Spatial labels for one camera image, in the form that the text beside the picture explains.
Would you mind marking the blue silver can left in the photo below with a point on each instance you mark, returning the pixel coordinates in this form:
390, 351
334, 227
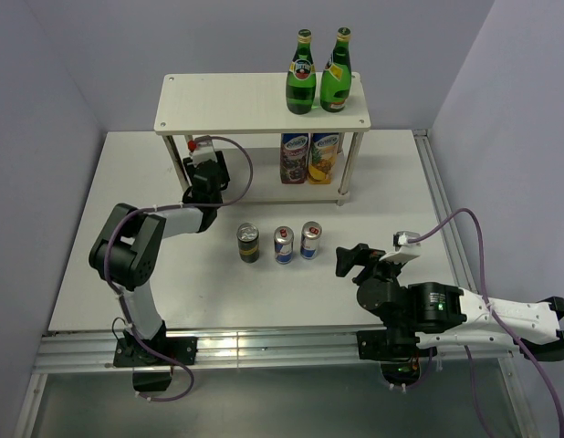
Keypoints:
283, 244

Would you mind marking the purple grape juice carton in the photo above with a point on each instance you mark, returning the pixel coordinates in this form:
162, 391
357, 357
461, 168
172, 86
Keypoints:
293, 157

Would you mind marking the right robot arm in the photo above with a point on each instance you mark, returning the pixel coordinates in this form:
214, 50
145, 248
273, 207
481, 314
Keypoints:
425, 318

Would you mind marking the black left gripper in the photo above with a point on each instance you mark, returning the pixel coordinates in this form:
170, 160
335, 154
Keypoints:
224, 172

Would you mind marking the aluminium front rail frame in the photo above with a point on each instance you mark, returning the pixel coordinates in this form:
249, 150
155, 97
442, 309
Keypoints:
216, 349

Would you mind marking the blue silver can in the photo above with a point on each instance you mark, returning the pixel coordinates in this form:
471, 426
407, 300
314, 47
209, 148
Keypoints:
310, 239
283, 244

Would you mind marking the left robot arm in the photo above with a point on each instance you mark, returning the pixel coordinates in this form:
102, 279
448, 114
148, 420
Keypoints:
126, 252

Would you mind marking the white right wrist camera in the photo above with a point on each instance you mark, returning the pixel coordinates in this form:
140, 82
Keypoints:
405, 248

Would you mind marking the black can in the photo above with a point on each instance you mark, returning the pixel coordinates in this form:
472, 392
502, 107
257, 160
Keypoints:
247, 236

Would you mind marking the green glass bottle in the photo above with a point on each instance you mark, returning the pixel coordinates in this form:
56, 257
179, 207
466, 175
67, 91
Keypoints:
336, 76
301, 79

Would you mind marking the blue silver can right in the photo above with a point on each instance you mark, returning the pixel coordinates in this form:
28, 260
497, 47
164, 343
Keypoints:
310, 239

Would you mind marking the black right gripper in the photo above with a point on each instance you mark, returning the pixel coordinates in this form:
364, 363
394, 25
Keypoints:
360, 255

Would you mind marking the white two-tier shelf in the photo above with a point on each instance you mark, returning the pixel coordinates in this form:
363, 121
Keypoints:
250, 109

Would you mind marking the yellow pineapple juice carton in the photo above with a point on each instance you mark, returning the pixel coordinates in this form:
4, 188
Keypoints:
322, 157

